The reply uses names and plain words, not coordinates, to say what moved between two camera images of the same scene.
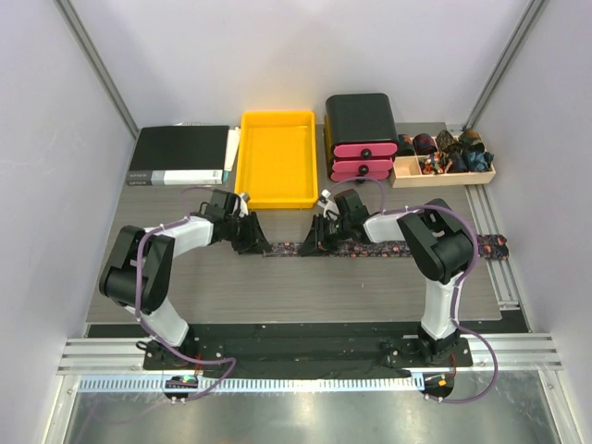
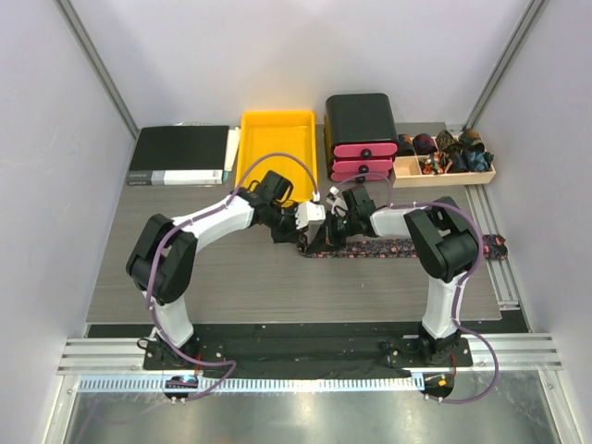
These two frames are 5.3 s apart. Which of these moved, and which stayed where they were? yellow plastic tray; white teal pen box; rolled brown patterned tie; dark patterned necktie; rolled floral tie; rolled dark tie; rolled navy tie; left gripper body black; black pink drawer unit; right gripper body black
Moved: dark patterned necktie; left gripper body black
Stayed: rolled floral tie; white teal pen box; rolled dark tie; yellow plastic tray; rolled brown patterned tie; black pink drawer unit; rolled navy tie; right gripper body black
